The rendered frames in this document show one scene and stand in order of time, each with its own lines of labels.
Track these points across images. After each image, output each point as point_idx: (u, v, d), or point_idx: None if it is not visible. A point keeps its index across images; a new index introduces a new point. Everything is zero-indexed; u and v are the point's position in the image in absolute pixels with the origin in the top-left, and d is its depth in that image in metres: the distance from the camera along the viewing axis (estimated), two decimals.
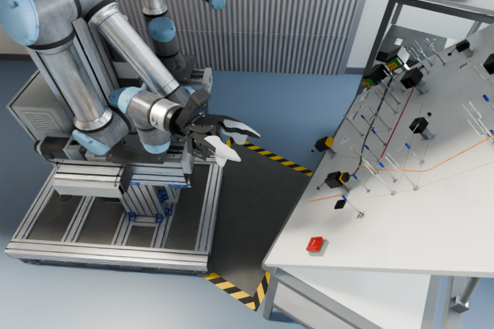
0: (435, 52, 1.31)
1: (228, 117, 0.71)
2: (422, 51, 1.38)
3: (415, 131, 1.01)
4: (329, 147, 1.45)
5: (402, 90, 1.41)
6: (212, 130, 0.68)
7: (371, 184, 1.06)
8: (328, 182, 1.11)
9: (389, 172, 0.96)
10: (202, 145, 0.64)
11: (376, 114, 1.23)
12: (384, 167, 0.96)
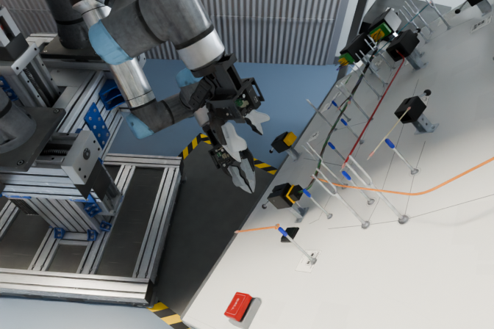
0: (437, 11, 0.91)
1: (212, 131, 0.59)
2: (418, 13, 0.99)
3: (405, 120, 0.62)
4: (292, 147, 1.06)
5: (390, 67, 1.02)
6: None
7: (335, 205, 0.66)
8: (273, 200, 0.72)
9: (359, 189, 0.57)
10: None
11: (351, 98, 0.84)
12: (352, 181, 0.57)
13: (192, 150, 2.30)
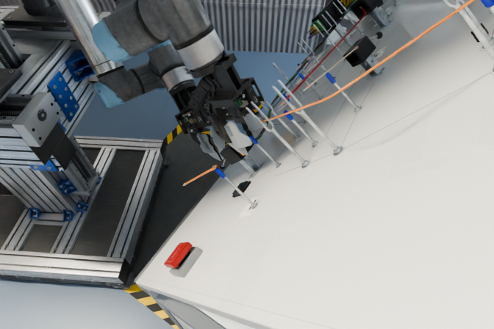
0: None
1: (216, 131, 0.60)
2: None
3: (354, 62, 0.59)
4: (259, 115, 1.03)
5: (360, 31, 0.99)
6: None
7: (285, 155, 0.64)
8: (225, 154, 0.70)
9: (302, 129, 0.55)
10: None
11: (312, 56, 0.81)
12: (295, 120, 0.54)
13: (176, 135, 2.28)
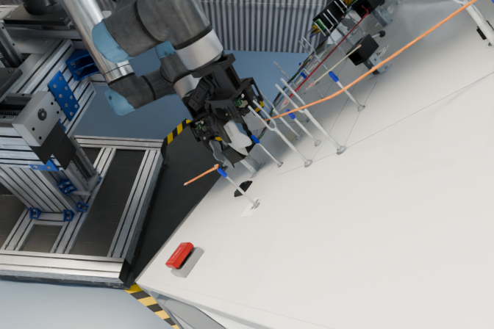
0: None
1: (216, 131, 0.60)
2: None
3: (357, 61, 0.58)
4: (261, 114, 1.03)
5: (362, 31, 0.99)
6: None
7: (287, 154, 0.63)
8: (226, 153, 0.69)
9: (304, 128, 0.54)
10: None
11: (314, 54, 0.81)
12: (297, 120, 0.54)
13: (176, 135, 2.27)
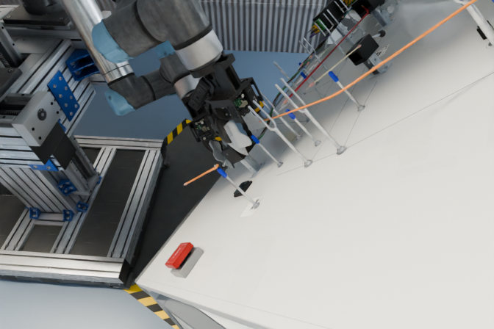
0: None
1: (216, 131, 0.60)
2: None
3: (356, 61, 0.58)
4: (261, 114, 1.03)
5: (362, 31, 0.99)
6: None
7: (287, 154, 0.63)
8: (226, 153, 0.69)
9: (304, 128, 0.54)
10: None
11: (314, 54, 0.81)
12: (297, 120, 0.54)
13: (176, 135, 2.27)
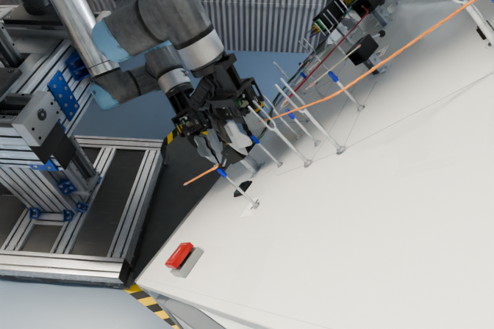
0: None
1: (216, 131, 0.60)
2: None
3: (356, 61, 0.58)
4: (261, 114, 1.03)
5: (362, 31, 0.99)
6: None
7: (287, 154, 0.63)
8: (226, 153, 0.69)
9: (304, 128, 0.54)
10: None
11: (314, 54, 0.81)
12: (297, 120, 0.54)
13: (176, 135, 2.27)
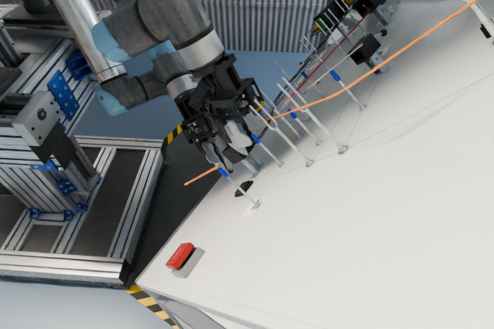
0: None
1: (216, 131, 0.60)
2: None
3: (359, 60, 0.58)
4: (262, 114, 1.03)
5: (362, 30, 0.98)
6: None
7: (289, 154, 0.63)
8: (227, 153, 0.69)
9: (306, 128, 0.54)
10: None
11: (315, 53, 0.80)
12: (298, 119, 0.53)
13: (176, 135, 2.27)
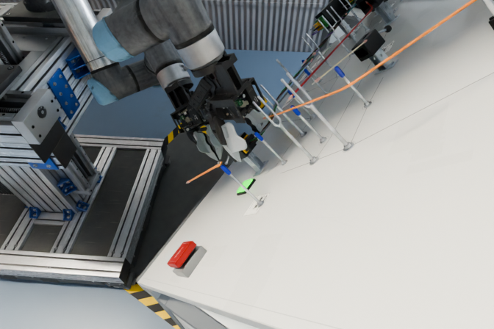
0: None
1: (212, 130, 0.59)
2: None
3: (362, 56, 0.57)
4: None
5: (365, 28, 0.98)
6: None
7: (292, 152, 0.62)
8: None
9: (309, 125, 0.53)
10: None
11: (317, 51, 0.80)
12: (302, 116, 0.53)
13: (177, 134, 2.26)
